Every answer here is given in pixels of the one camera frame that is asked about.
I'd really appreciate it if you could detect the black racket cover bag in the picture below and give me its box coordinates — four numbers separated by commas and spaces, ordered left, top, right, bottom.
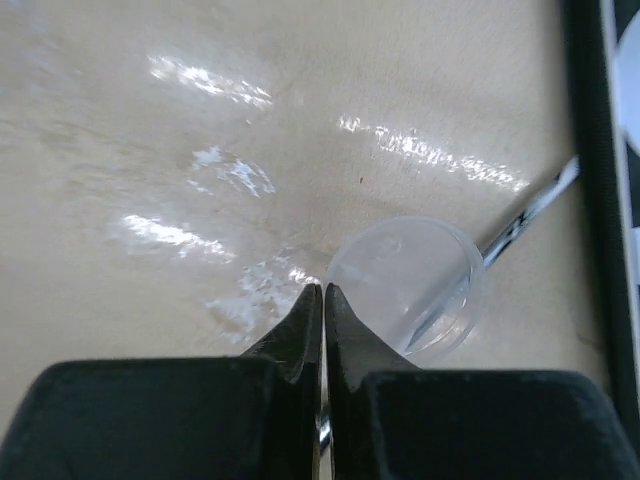
559, 0, 640, 416

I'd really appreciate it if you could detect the clear plastic tube lid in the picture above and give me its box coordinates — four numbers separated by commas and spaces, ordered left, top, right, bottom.
323, 216, 486, 367

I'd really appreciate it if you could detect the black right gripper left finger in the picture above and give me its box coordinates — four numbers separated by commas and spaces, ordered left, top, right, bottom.
1, 284, 323, 479

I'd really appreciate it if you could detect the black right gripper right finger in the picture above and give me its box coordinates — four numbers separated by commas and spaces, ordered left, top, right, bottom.
325, 285, 639, 479

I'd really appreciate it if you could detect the black shaft badminton racket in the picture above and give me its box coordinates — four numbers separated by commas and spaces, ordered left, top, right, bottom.
314, 154, 582, 480

